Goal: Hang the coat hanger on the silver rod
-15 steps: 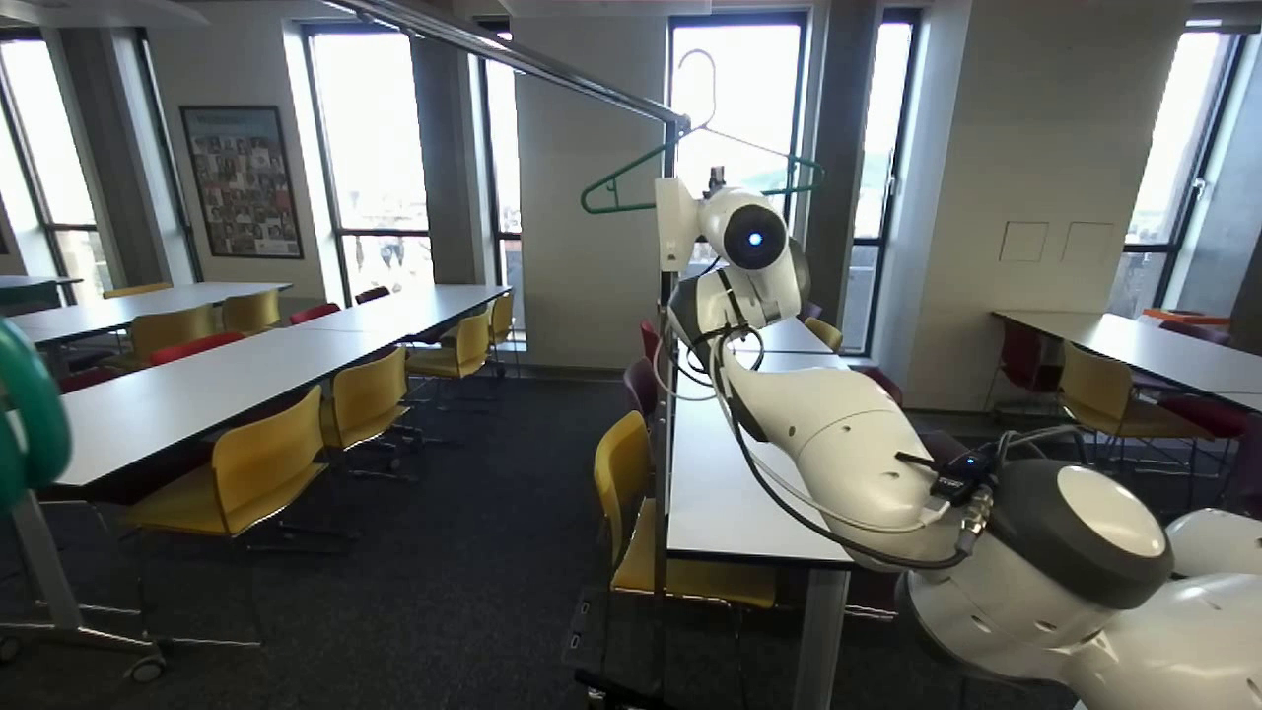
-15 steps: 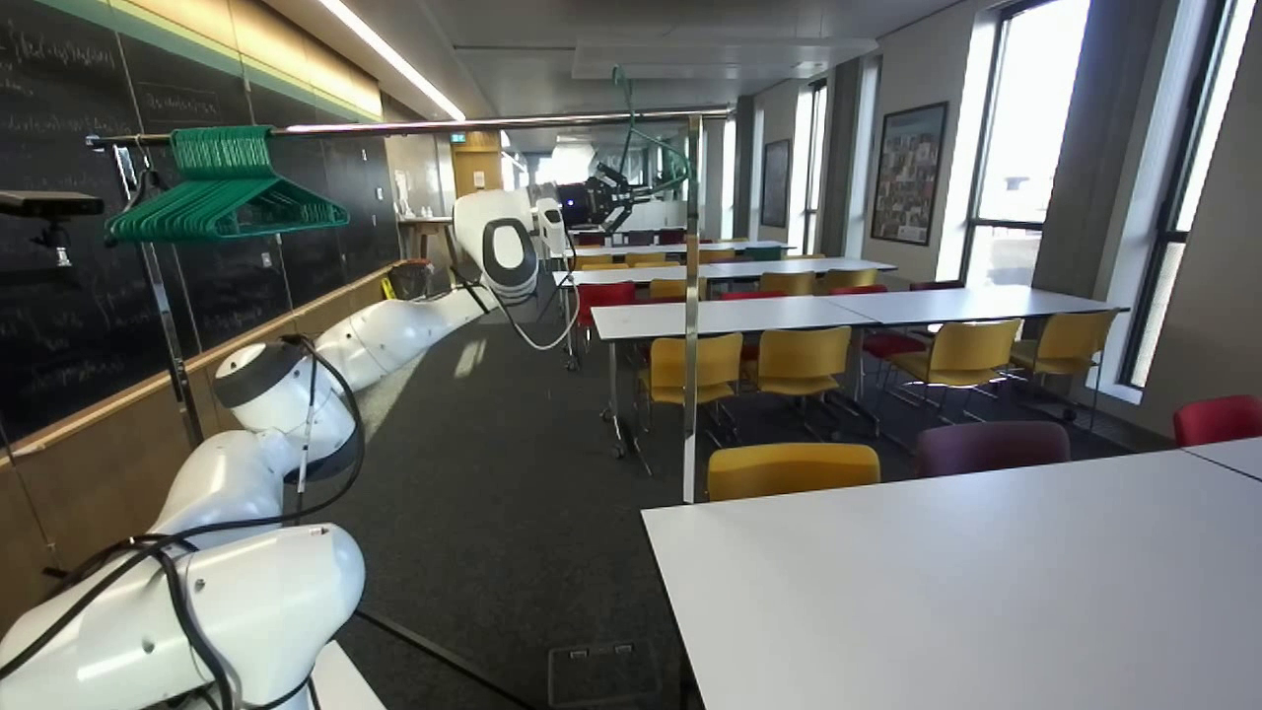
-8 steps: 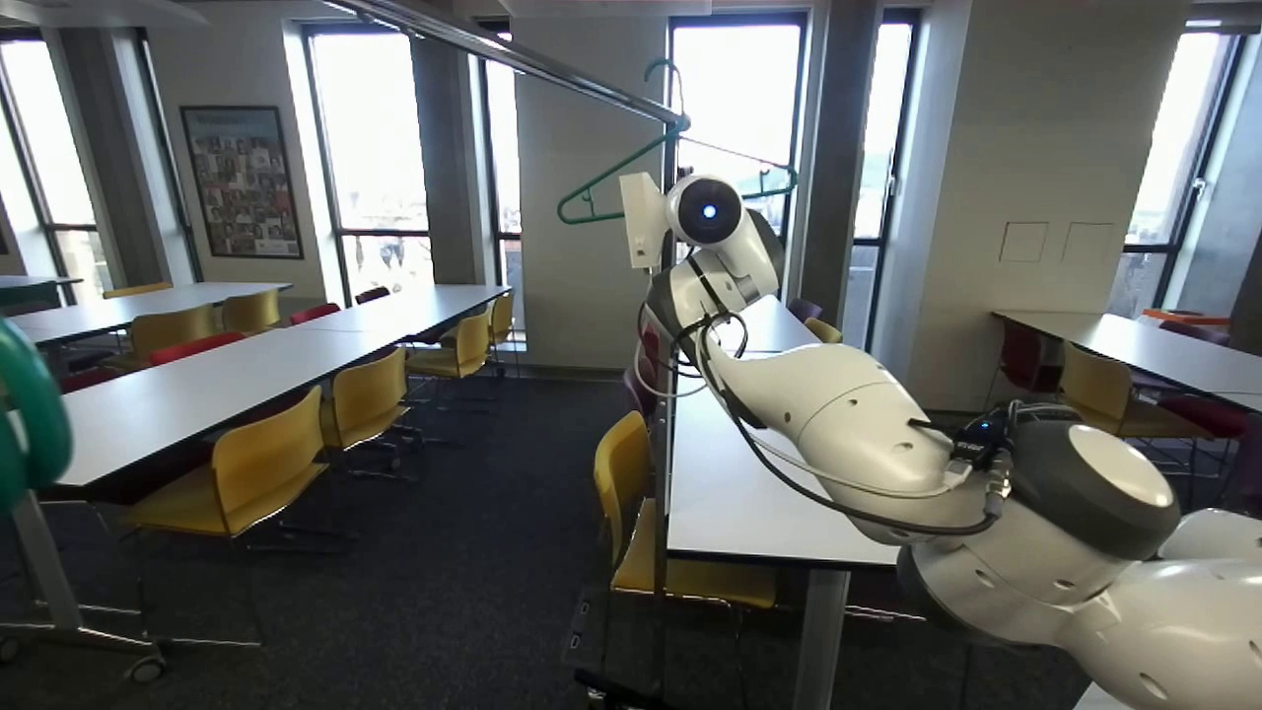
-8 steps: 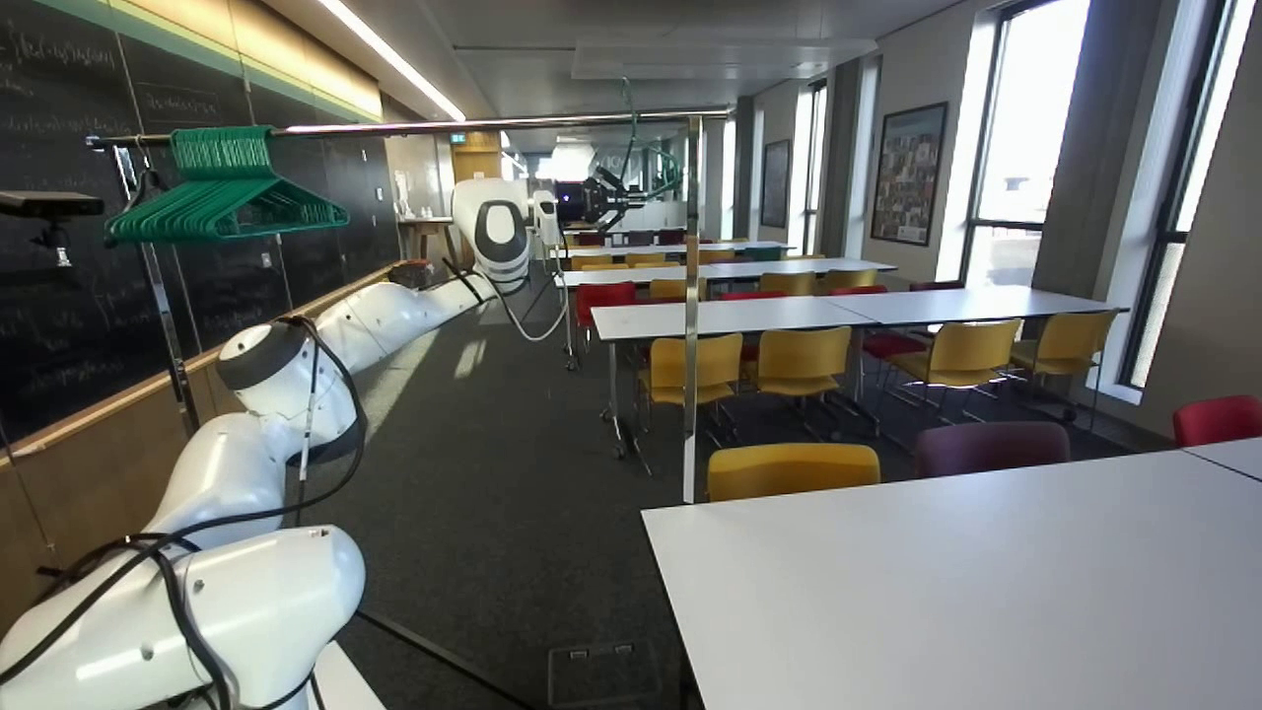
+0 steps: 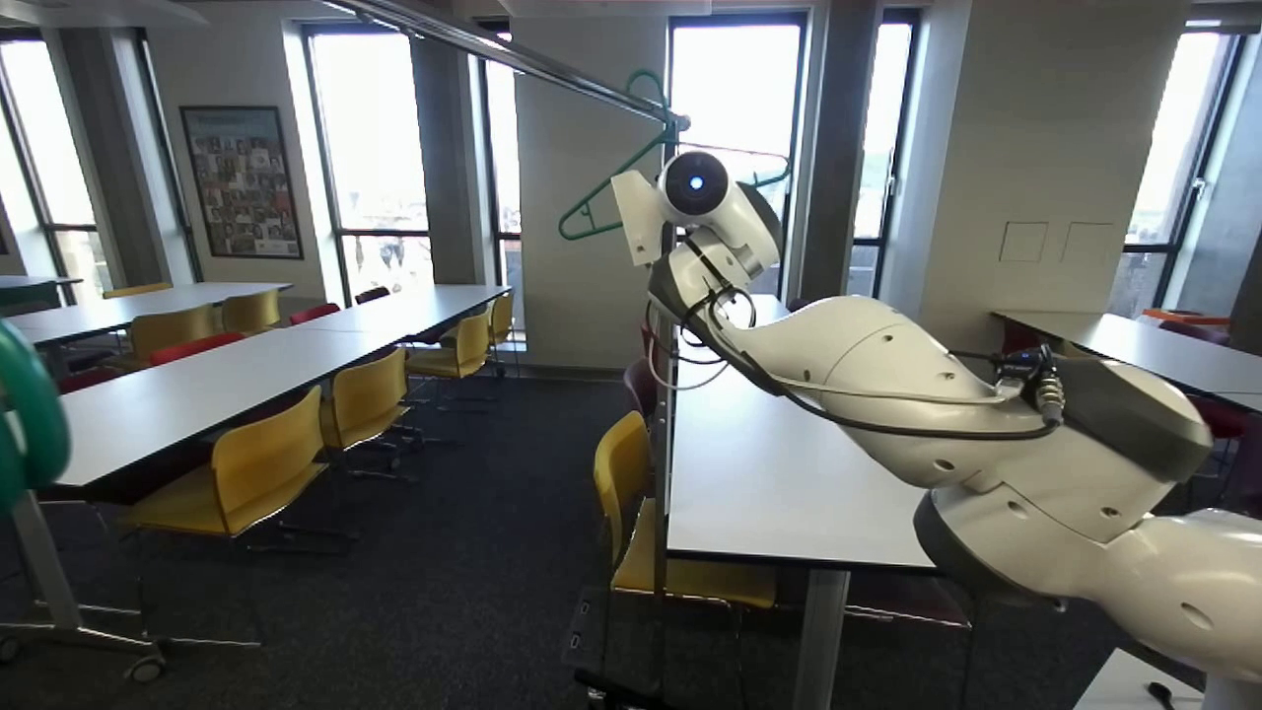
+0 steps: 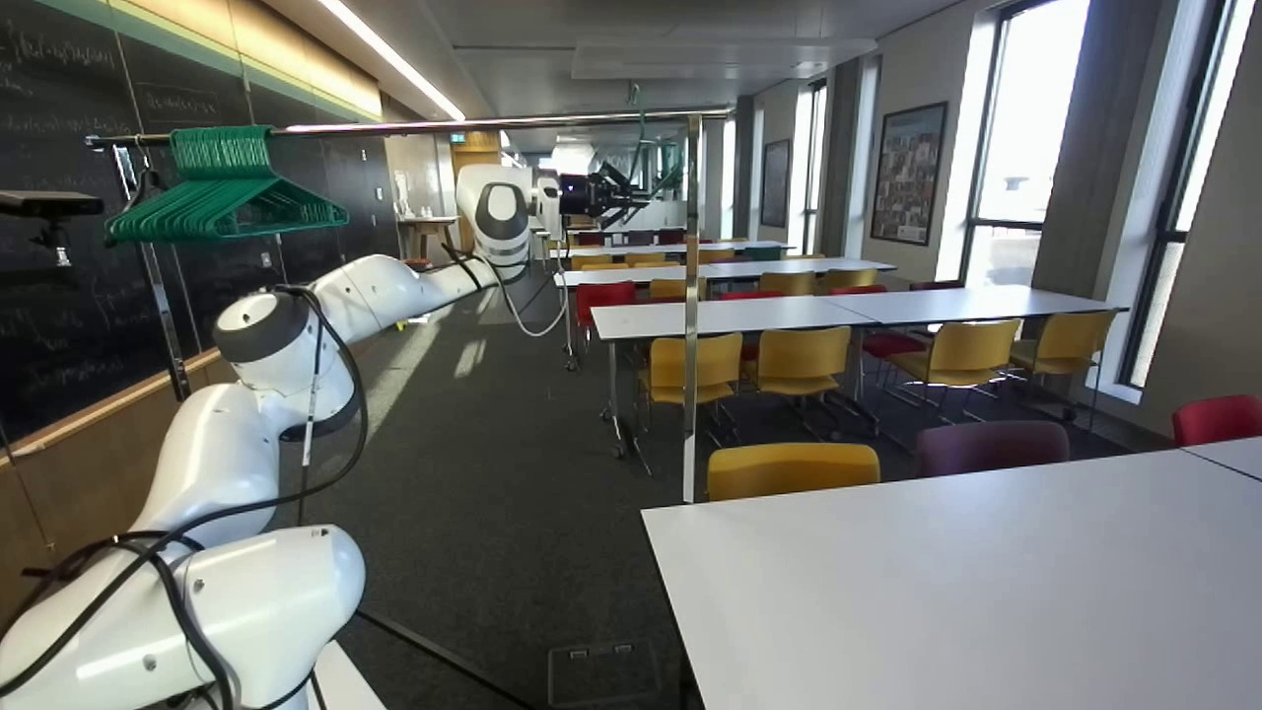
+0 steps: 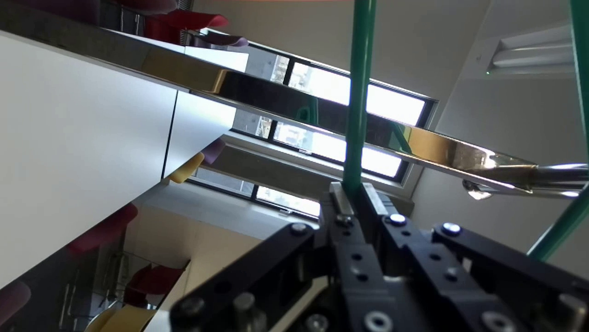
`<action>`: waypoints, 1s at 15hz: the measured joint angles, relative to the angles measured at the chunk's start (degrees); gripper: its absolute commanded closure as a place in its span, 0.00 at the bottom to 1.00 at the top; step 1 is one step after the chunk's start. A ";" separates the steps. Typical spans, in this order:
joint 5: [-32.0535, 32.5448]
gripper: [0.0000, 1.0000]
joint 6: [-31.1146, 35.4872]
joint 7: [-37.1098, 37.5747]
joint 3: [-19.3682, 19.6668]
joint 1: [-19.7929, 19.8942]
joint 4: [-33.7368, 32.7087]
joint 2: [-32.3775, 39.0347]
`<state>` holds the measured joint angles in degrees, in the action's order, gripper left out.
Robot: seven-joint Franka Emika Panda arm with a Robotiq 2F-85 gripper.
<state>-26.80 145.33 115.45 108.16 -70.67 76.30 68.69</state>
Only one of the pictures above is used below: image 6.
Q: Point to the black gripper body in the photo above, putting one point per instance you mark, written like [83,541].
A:
[589,190]

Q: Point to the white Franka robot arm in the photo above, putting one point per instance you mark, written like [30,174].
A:
[224,445]

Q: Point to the silver clothes rack rod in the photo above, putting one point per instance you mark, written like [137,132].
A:
[527,124]

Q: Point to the red chair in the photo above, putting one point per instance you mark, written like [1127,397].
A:
[600,307]
[1220,420]
[894,339]

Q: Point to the yellow chair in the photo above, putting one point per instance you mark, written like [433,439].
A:
[972,353]
[790,469]
[852,282]
[788,282]
[1070,343]
[807,359]
[673,289]
[696,366]

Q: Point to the long white table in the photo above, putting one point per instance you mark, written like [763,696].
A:
[790,311]

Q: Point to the long ceiling light strip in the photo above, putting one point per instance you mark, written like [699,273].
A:
[397,60]

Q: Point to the bunch of green hangers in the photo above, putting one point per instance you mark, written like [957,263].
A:
[224,199]

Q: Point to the purple chair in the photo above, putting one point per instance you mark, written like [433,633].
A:
[990,445]

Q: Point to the white base board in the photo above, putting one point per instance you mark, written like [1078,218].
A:
[348,678]

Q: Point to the white work table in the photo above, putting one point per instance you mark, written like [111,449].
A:
[986,593]

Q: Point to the slim grey rack post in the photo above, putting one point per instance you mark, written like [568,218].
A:
[693,330]

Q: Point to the dark framed wall picture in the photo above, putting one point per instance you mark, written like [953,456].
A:
[773,182]

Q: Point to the framed colourful wall picture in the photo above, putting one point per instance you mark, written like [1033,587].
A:
[910,174]

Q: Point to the grey rack post with base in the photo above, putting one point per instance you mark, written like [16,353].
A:
[159,299]

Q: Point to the black wall chalkboard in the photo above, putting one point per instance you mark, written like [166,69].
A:
[53,330]

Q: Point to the wooden wall ledge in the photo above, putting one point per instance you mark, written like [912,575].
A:
[79,457]

